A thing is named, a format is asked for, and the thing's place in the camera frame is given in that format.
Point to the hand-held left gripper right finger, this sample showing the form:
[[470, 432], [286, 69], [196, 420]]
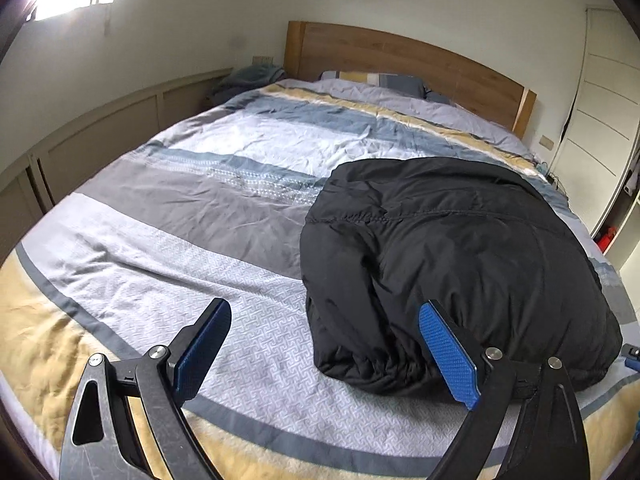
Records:
[[450, 360]]

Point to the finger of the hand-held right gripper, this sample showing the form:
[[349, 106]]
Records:
[[633, 355]]

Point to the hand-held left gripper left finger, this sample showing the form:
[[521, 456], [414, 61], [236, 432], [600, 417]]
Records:
[[200, 355]]

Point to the black puffer jacket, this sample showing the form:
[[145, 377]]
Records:
[[450, 240]]

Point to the red object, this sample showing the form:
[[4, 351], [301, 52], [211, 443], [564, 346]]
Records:
[[607, 240]]

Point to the striped duvet cover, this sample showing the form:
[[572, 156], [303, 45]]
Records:
[[175, 210]]

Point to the white wardrobe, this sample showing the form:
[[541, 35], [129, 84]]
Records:
[[600, 110]]

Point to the grey folded cloth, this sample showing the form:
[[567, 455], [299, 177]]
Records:
[[247, 80]]

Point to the striped pillow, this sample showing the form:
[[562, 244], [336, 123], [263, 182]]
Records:
[[390, 82]]

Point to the wooden headboard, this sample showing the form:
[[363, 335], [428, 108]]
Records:
[[400, 60]]

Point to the beige wall socket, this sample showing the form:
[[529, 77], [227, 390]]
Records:
[[547, 141], [263, 59]]

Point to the beige wall panelling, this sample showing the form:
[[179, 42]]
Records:
[[100, 130]]

